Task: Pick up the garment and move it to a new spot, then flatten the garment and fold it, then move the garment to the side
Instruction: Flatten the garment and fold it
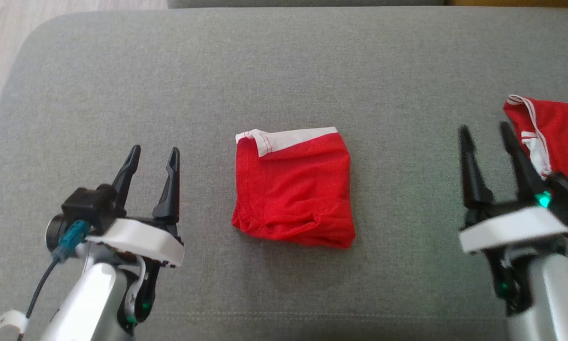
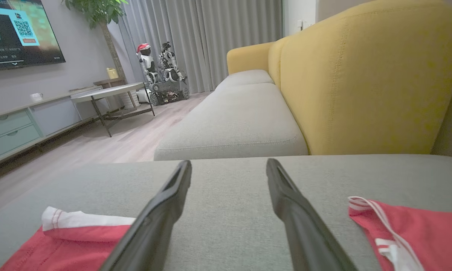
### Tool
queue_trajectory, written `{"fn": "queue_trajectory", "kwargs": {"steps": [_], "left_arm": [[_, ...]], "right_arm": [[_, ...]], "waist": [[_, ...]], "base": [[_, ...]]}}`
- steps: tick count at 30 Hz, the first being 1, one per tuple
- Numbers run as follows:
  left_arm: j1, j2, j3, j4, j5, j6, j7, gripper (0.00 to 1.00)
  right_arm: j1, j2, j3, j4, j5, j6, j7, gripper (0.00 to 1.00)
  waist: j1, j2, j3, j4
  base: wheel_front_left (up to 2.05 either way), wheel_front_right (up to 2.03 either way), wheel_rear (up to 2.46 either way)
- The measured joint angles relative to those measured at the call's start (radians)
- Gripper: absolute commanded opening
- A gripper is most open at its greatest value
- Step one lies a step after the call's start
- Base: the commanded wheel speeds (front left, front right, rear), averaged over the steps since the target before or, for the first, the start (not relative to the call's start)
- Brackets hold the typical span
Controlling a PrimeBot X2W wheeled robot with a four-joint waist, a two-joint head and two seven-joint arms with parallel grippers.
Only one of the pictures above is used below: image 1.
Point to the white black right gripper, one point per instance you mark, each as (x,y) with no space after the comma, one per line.
(511,227)

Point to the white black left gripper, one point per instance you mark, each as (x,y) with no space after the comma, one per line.
(142,239)

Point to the red basketball jersey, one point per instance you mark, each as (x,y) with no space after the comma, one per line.
(563,137)

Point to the red basketball shorts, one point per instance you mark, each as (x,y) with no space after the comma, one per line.
(293,189)

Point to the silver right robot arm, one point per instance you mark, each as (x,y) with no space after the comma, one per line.
(554,293)

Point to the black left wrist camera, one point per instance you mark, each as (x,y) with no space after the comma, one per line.
(87,206)

